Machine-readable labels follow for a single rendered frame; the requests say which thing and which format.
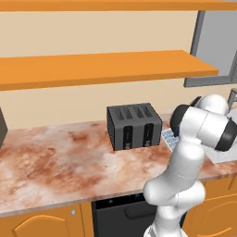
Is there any orange cupboard door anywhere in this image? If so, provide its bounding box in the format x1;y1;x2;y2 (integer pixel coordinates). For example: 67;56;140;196
181;176;237;237
0;202;86;237

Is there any dark grey toaster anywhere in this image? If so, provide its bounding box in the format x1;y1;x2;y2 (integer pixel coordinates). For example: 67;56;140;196
106;102;164;152

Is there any black dishwasher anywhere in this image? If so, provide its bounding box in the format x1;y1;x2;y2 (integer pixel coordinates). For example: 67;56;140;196
91;192;187;237

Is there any grey tap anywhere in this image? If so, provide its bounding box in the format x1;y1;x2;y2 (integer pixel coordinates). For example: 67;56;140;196
227;87;237;108

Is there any dark grey fridge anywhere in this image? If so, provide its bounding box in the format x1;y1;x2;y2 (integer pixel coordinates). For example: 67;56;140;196
0;107;9;150

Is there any grey framed window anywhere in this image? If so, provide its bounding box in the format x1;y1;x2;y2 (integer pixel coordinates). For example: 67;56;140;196
183;9;237;89

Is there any orange wall shelf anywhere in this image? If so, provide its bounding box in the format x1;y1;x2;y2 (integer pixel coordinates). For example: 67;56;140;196
0;0;237;12
0;49;220;92

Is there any black dishwasher handle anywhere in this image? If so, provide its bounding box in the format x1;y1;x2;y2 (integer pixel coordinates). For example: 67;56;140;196
124;206;158;221

